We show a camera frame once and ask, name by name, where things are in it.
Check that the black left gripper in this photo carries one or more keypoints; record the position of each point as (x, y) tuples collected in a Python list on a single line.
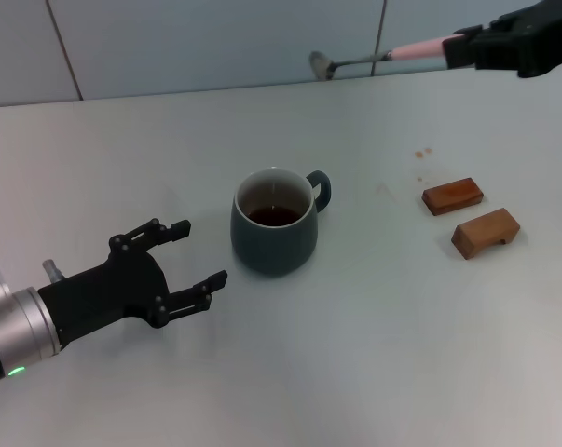
[(117, 288)]

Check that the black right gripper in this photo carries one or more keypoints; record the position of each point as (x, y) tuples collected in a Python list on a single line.
[(532, 37)]

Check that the dark grey mug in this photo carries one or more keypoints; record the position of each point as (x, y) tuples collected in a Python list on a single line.
[(273, 251)]

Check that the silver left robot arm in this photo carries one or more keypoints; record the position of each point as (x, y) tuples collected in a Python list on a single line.
[(24, 330)]

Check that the silver connector plug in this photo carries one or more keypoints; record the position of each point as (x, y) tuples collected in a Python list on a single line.
[(52, 270)]

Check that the dark brown wooden block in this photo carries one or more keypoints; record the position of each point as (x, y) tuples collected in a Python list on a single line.
[(453, 195)]

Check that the light brown wooden block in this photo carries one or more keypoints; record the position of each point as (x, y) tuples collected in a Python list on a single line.
[(481, 230)]

